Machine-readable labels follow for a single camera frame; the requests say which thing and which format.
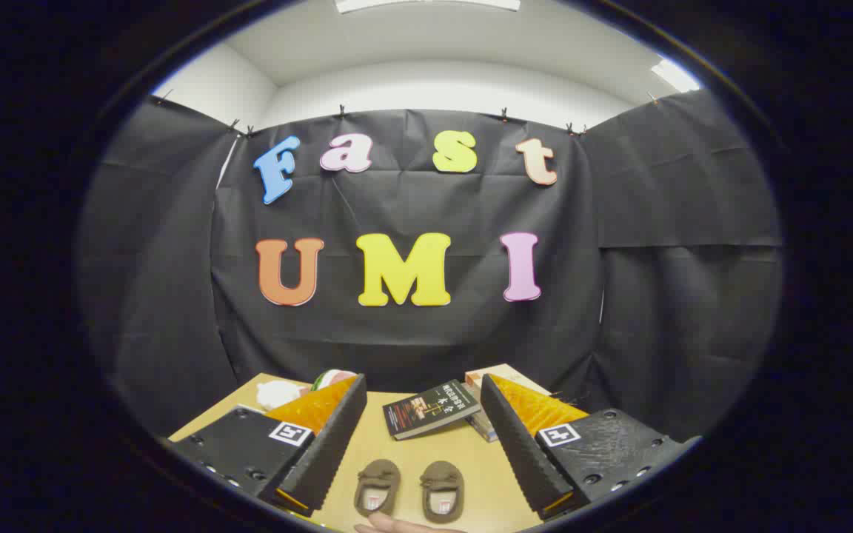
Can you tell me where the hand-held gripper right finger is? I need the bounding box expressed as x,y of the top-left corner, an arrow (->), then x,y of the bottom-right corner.
480,372 -> 703,521

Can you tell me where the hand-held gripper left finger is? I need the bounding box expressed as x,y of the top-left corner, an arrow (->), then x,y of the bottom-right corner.
167,374 -> 369,518

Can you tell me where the brown felt shoe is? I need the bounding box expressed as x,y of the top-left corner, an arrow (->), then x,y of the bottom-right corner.
353,459 -> 402,517
420,460 -> 466,524

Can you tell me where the blue cover book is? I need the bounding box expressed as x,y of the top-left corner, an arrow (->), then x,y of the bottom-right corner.
467,406 -> 500,443

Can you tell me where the watermelon slice plush toy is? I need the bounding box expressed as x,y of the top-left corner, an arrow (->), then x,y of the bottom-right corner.
311,369 -> 358,393

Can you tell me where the white plush toy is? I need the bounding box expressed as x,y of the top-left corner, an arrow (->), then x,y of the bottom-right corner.
256,380 -> 312,412

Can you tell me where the black cover book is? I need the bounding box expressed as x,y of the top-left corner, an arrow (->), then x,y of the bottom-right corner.
383,380 -> 481,441

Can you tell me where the small ceiling light panel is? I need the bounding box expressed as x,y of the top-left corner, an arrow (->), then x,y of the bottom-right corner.
651,58 -> 701,93

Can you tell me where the long ceiling light panel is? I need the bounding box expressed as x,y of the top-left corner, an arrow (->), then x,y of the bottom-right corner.
334,0 -> 522,14

